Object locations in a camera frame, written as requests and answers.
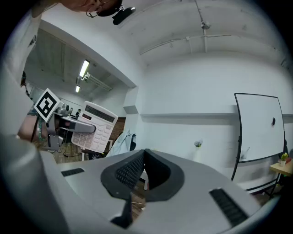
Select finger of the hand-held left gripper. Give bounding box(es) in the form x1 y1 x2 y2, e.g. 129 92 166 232
68 120 97 134

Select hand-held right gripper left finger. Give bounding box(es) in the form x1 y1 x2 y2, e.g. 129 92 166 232
0 133 147 234

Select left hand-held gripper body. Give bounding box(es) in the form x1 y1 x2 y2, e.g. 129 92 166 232
33 88 80 152

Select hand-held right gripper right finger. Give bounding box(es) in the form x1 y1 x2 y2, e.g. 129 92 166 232
131 148 282 234

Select white calculator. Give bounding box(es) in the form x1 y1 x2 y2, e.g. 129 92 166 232
71 101 119 154

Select person's left forearm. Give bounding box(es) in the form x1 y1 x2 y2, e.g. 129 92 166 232
17 113 41 144

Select light blue jacket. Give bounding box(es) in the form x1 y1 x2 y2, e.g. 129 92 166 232
107 129 137 157

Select person's white sweatshirt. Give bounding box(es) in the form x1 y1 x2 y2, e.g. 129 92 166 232
0 2 59 139

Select white vase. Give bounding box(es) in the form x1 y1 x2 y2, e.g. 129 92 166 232
193 146 203 162

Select long ceiling light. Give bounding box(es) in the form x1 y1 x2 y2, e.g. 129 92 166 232
79 59 90 78

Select black office chair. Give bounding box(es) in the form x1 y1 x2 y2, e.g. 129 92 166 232
129 133 138 152

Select wooden side table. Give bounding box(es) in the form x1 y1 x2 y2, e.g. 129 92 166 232
269 157 293 178

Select whiteboard on black stand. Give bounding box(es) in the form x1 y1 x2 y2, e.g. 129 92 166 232
230 92 287 181

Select person's eyeglasses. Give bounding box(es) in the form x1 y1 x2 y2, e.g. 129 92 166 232
86 0 110 19

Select ceiling conduit pipe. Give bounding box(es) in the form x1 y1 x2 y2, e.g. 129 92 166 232
139 0 243 55

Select green bead bracelet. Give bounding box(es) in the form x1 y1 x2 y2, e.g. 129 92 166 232
37 118 44 140

